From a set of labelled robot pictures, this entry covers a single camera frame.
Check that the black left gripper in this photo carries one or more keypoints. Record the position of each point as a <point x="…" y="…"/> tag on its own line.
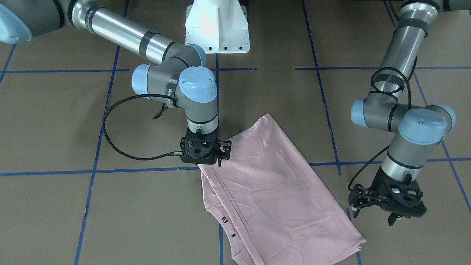
<point x="376" y="186"/>

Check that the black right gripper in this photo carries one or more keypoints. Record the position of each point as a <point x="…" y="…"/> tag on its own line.
<point x="225" y="148"/>

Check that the pink Snoopy t-shirt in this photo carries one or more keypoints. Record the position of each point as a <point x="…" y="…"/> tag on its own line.
<point x="272" y="206"/>

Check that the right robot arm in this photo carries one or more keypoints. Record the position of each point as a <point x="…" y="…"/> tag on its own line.
<point x="177" y="76"/>

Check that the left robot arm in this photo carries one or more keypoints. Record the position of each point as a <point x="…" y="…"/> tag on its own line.
<point x="387" y="107"/>

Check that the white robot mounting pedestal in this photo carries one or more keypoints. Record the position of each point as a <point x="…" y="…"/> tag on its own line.
<point x="218" y="26"/>

